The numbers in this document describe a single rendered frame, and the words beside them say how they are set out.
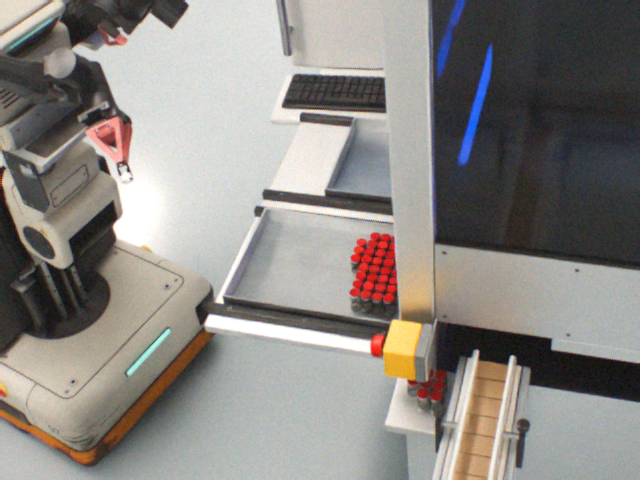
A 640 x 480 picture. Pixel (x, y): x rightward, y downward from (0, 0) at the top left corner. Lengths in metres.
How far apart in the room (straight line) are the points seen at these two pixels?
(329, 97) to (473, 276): 1.03
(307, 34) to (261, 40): 1.74
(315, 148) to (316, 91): 0.31
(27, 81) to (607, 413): 1.19
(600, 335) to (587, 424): 0.26
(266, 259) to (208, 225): 1.43
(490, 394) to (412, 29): 0.68
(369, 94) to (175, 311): 0.85
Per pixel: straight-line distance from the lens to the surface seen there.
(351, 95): 2.44
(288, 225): 2.00
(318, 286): 1.87
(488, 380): 1.65
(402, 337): 1.58
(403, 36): 1.25
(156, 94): 4.06
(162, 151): 3.74
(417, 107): 1.31
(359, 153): 2.16
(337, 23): 2.50
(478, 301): 1.56
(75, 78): 1.72
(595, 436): 1.82
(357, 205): 2.01
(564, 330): 1.58
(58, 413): 2.61
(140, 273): 2.85
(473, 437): 1.58
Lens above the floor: 2.25
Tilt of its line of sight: 44 degrees down
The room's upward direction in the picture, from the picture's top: 8 degrees counter-clockwise
